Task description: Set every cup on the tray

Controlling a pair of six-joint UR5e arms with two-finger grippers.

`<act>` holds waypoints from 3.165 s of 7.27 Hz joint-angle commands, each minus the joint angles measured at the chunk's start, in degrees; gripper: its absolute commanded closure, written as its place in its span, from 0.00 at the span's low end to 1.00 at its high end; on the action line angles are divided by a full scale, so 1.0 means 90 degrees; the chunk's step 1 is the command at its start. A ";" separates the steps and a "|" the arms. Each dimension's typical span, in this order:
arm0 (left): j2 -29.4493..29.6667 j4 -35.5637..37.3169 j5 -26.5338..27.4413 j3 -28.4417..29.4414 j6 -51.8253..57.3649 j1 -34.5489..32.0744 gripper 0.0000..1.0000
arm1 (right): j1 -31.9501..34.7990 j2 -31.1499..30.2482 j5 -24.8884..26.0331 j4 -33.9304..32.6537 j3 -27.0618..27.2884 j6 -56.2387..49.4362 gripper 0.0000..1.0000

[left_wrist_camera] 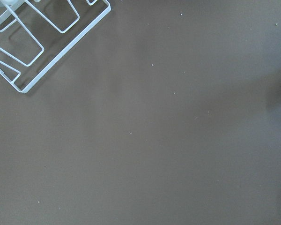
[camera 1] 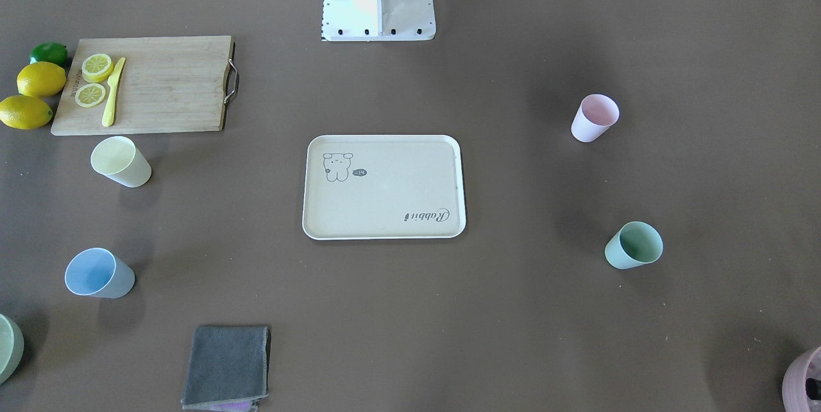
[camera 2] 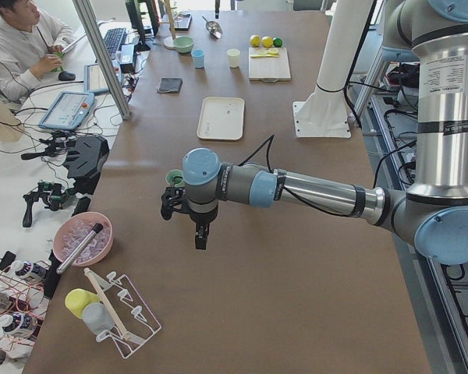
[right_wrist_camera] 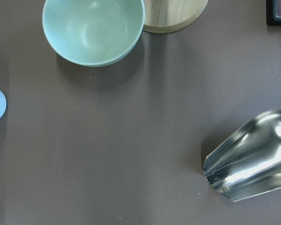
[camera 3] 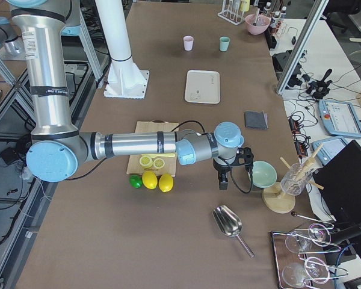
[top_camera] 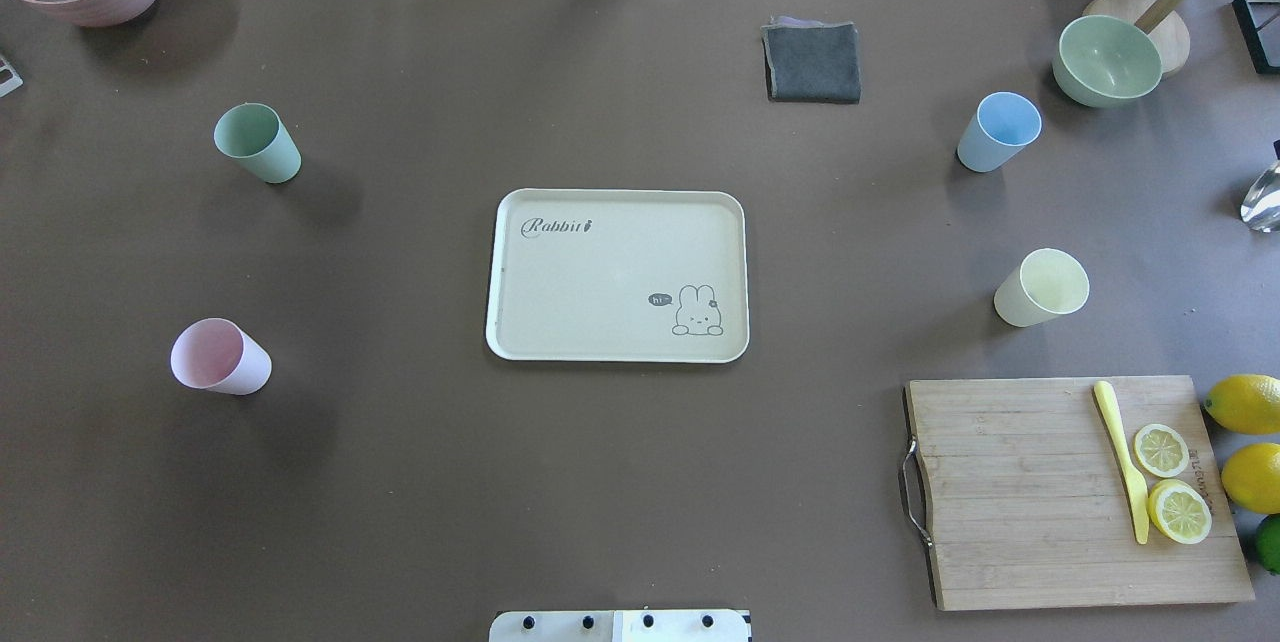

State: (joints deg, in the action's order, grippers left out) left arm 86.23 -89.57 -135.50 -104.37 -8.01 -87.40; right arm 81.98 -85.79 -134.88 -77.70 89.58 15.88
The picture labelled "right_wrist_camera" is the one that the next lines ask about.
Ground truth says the metal scoop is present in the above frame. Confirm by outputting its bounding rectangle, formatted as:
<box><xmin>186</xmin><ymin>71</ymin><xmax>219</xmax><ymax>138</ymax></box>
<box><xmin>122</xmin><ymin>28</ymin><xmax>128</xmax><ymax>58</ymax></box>
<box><xmin>202</xmin><ymin>109</ymin><xmax>281</xmax><ymax>202</ymax></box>

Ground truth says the mint green bowl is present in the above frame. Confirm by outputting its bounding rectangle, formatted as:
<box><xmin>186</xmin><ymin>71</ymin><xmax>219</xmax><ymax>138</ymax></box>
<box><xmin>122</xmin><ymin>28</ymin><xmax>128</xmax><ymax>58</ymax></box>
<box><xmin>42</xmin><ymin>0</ymin><xmax>145</xmax><ymax>67</ymax></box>

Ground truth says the black framed box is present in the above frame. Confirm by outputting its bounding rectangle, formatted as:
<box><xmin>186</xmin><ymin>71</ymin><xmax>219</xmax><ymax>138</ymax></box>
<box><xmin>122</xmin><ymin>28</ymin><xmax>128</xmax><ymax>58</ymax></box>
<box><xmin>266</xmin><ymin>0</ymin><xmax>281</xmax><ymax>26</ymax></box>

